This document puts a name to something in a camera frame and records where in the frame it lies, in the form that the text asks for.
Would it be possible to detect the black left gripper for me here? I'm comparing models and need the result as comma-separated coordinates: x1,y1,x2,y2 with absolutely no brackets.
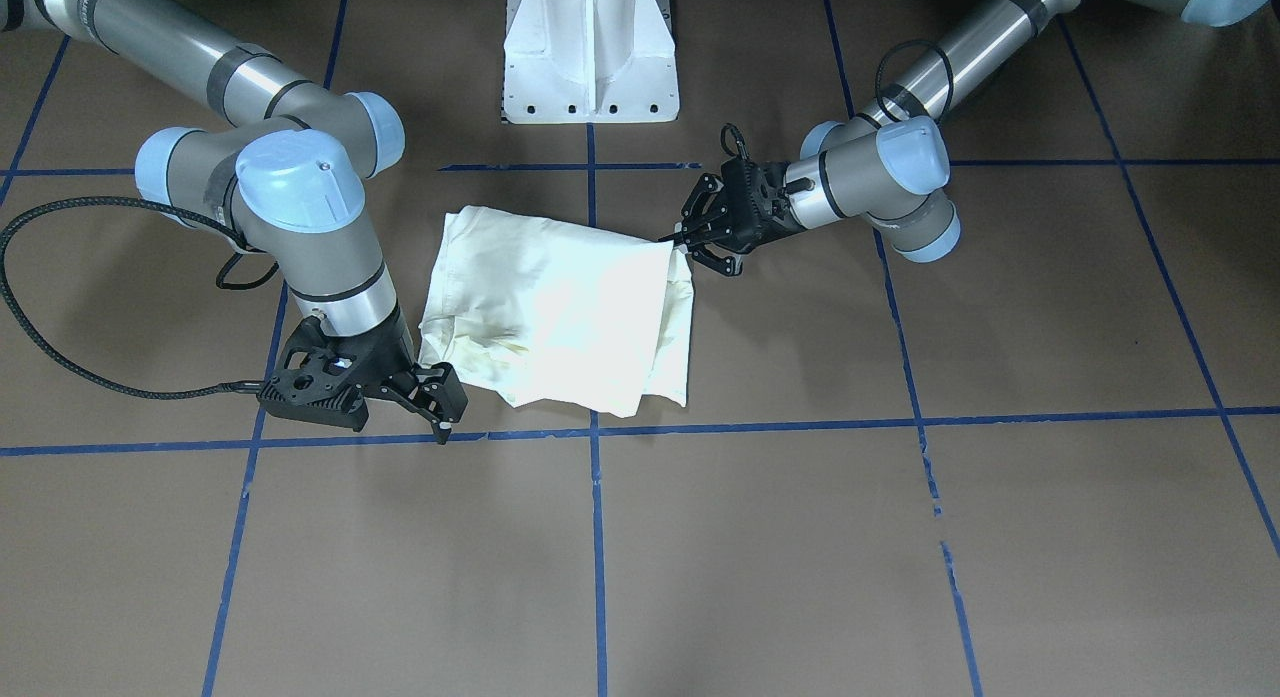
658,156,801,276

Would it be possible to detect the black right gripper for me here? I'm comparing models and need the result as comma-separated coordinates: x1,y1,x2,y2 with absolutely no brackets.
257,308,468,445

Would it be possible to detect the cream long-sleeve cat shirt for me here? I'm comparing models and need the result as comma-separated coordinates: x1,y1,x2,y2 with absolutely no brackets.
419,206,695,418

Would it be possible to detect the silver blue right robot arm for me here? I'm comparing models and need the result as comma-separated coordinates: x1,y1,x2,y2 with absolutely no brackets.
3,0,468,445

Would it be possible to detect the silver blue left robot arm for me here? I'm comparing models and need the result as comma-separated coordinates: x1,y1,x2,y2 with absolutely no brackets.
668,0,1268,276

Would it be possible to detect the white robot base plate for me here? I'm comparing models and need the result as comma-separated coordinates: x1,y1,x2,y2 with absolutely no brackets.
500,0,681,127

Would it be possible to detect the black braided left gripper cable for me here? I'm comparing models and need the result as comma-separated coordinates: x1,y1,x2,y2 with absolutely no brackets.
721,38,956,168

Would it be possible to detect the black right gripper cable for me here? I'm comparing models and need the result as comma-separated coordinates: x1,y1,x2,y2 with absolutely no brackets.
0,197,282,400

